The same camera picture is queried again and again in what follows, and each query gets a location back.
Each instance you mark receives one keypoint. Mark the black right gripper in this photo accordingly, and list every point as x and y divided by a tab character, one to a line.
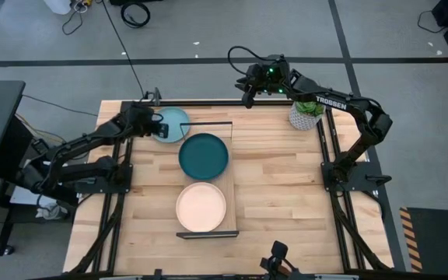
268	75

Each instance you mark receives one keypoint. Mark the black table-level camera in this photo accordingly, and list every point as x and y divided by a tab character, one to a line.
278	250

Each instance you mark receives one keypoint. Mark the small black clamp stand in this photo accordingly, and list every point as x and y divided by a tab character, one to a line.
156	95

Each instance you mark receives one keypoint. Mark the white crumpled cloth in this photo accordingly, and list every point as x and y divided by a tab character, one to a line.
51	212

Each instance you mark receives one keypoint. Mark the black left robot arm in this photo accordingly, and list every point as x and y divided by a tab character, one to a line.
88	138

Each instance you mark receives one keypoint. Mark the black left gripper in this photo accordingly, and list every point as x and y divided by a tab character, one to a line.
140	118

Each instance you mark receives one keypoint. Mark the black hazard-striped floor mat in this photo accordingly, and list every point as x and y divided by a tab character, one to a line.
442	241

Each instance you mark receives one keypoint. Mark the black aluminium table frame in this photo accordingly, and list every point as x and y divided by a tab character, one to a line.
208	103

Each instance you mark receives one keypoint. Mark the plant in white patterned pot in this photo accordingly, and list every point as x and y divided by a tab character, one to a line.
302	120

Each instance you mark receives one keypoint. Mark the white container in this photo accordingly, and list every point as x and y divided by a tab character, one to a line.
57	5

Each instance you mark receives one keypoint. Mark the light blue plate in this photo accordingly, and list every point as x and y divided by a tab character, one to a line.
175	116

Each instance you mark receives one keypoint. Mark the white paper sheet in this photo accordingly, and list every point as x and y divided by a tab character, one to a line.
25	196

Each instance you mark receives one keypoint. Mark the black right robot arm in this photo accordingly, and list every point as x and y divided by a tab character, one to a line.
333	101

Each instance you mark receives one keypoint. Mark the pale peach plate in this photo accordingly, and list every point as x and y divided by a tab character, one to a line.
200	206

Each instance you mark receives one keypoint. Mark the dark teal plate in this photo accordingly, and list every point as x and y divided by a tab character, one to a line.
203	155

